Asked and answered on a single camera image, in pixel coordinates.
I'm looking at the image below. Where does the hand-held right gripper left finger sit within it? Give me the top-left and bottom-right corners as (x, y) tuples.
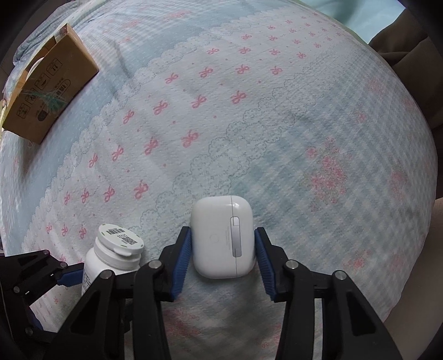
(57, 227), (192, 360)

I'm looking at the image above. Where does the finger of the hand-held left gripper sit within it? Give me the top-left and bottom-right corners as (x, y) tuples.
(24, 300), (62, 344)
(0, 251), (85, 306)

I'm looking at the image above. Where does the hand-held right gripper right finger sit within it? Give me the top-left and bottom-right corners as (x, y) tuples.
(254, 227), (404, 360)

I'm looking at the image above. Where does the white earbuds case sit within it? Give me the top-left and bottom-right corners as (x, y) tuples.
(191, 195), (257, 278)

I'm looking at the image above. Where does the white pill bottle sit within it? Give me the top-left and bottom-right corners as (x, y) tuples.
(81, 224), (144, 296)

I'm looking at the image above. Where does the cardboard box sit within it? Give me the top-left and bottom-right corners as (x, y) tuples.
(2, 24), (100, 144)

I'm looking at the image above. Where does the pink-printed blue bedsheet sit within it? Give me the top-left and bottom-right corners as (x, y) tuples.
(0, 0), (438, 360)

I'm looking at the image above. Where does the light blue crumpled quilt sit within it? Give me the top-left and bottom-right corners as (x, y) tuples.
(14, 7), (80, 63)

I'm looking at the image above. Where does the brown curtain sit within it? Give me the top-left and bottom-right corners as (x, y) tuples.
(369, 14), (443, 132)

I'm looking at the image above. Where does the light blue hanging cloth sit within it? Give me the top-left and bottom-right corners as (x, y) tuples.
(301, 0), (416, 42)

